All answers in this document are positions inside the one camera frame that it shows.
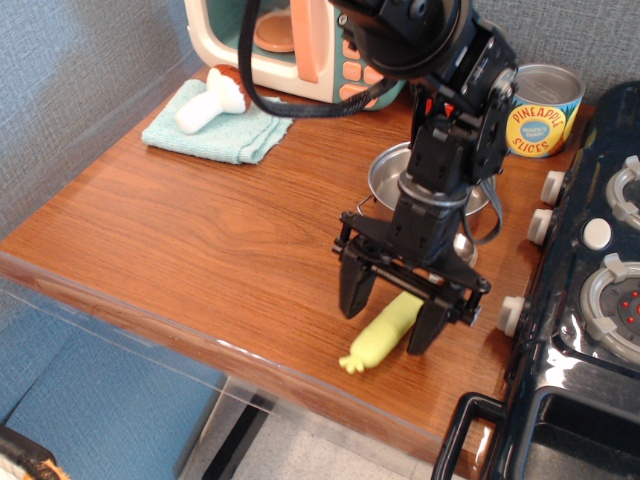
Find orange toy plate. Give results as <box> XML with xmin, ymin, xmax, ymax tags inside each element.
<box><xmin>253</xmin><ymin>9</ymin><xmax>294</xmax><ymax>53</ymax></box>

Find small steel pot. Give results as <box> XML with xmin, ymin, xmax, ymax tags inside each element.
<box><xmin>356</xmin><ymin>142</ymin><xmax>489</xmax><ymax>228</ymax></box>

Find black toy stove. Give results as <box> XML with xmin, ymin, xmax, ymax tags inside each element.
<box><xmin>432</xmin><ymin>81</ymin><xmax>639</xmax><ymax>479</ymax></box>

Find pineapple slices can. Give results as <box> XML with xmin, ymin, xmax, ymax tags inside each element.
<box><xmin>506</xmin><ymin>64</ymin><xmax>585</xmax><ymax>159</ymax></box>

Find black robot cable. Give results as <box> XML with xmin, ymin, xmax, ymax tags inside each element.
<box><xmin>237</xmin><ymin>0</ymin><xmax>401</xmax><ymax>120</ymax></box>

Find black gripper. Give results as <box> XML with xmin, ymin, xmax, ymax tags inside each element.
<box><xmin>333</xmin><ymin>189</ymin><xmax>491</xmax><ymax>356</ymax></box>

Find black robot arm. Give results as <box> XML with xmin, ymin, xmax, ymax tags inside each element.
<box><xmin>335</xmin><ymin>1</ymin><xmax>517</xmax><ymax>355</ymax></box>

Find spoon with green handle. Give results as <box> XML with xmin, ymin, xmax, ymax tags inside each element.
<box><xmin>338</xmin><ymin>292</ymin><xmax>424</xmax><ymax>375</ymax></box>

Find toy microwave teal and cream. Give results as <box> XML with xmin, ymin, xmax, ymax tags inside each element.
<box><xmin>184</xmin><ymin>0</ymin><xmax>383</xmax><ymax>104</ymax></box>

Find orange object in tray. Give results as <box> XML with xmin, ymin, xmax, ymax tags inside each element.
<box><xmin>0</xmin><ymin>424</ymin><xmax>71</xmax><ymax>480</ymax></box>

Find light blue folded cloth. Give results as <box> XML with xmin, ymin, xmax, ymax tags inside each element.
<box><xmin>141</xmin><ymin>79</ymin><xmax>293</xmax><ymax>165</ymax></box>

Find toy mushroom brown cap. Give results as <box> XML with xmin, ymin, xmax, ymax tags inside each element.
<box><xmin>175</xmin><ymin>65</ymin><xmax>251</xmax><ymax>135</ymax></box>

